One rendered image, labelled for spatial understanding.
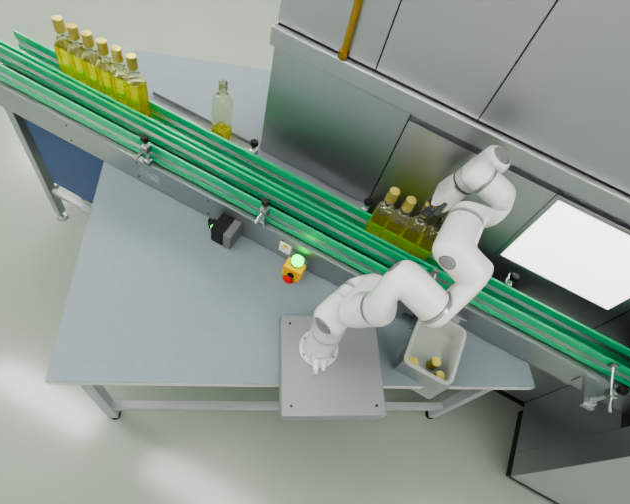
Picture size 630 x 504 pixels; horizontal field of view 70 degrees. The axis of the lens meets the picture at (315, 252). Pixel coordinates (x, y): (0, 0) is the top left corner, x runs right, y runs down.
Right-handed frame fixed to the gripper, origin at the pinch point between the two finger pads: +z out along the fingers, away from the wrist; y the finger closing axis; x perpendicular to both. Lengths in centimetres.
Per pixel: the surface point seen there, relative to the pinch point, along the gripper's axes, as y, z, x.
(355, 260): 13.2, 26.5, -5.6
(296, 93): -16, 11, -53
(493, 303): 4.7, 12.0, 39.5
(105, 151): 14, 62, -99
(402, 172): -12.1, 6.5, -10.6
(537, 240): -11.8, -5.9, 35.8
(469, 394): 14, 55, 72
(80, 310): 66, 61, -68
